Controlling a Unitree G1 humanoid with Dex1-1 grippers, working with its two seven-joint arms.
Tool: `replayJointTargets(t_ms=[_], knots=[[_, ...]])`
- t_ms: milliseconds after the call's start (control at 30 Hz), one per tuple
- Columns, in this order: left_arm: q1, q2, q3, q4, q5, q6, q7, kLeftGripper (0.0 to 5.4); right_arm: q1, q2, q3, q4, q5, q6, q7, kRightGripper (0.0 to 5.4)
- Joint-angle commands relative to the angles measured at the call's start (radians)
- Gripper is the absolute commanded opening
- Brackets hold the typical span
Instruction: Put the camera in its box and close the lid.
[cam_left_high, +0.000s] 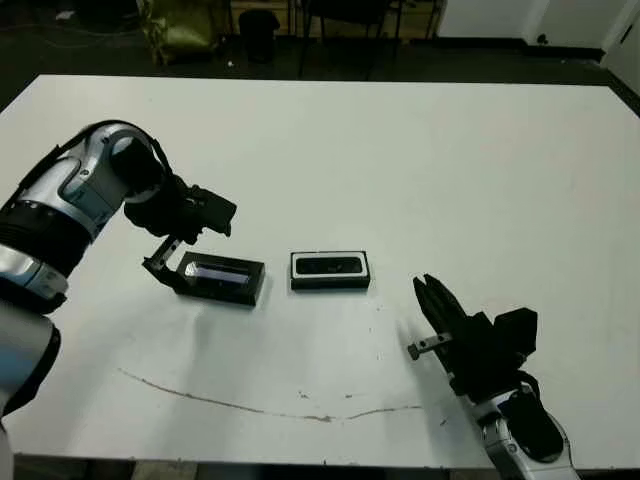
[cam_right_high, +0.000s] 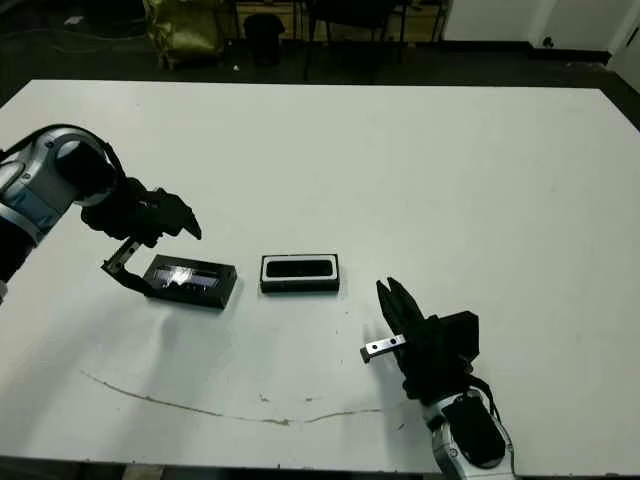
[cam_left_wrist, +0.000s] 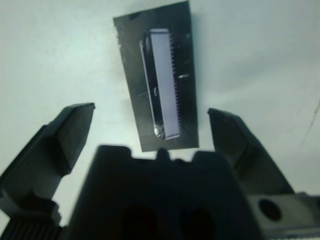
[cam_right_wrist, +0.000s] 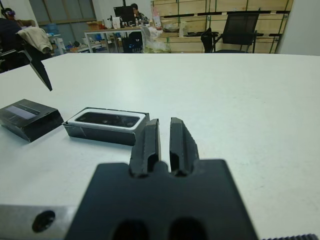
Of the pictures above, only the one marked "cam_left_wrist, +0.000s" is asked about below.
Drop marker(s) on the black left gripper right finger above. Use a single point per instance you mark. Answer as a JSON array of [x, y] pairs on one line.
[[240, 150]]

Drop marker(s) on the black box lid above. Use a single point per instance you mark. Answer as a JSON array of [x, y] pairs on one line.
[[135, 87]]

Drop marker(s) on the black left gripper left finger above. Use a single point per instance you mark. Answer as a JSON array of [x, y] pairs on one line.
[[50, 155]]

